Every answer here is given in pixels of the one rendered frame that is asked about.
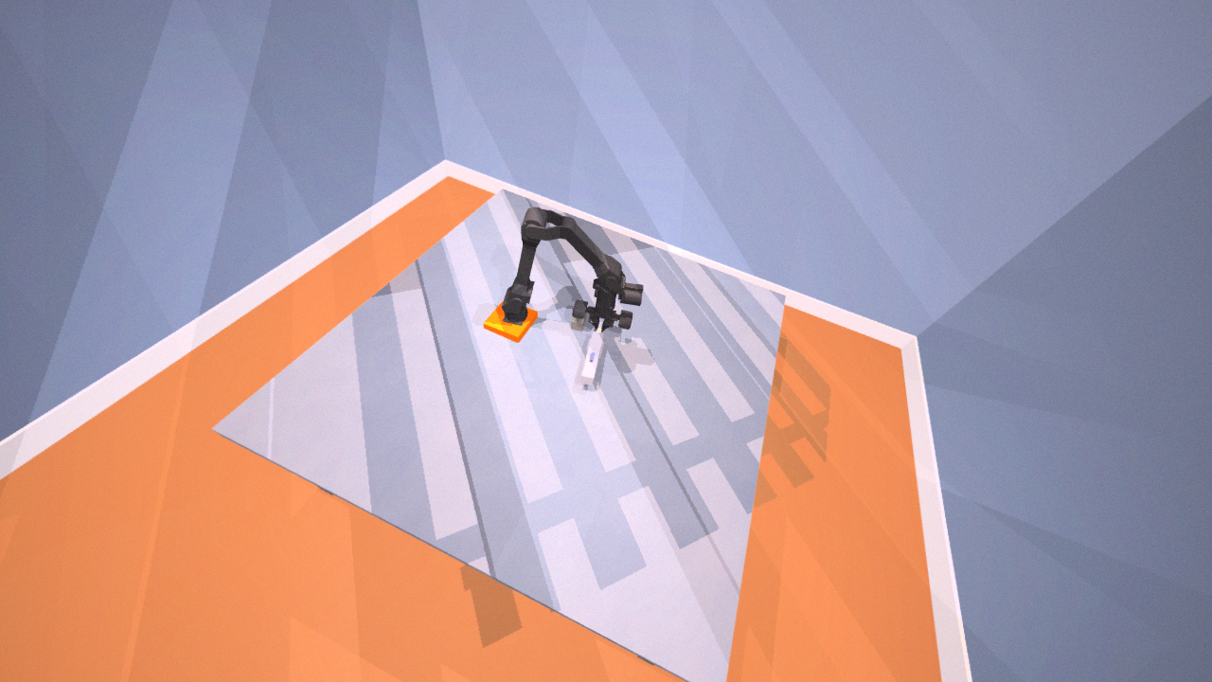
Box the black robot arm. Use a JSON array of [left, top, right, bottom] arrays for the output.
[[501, 207, 644, 326]]

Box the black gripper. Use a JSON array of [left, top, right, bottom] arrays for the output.
[[572, 300, 633, 332]]

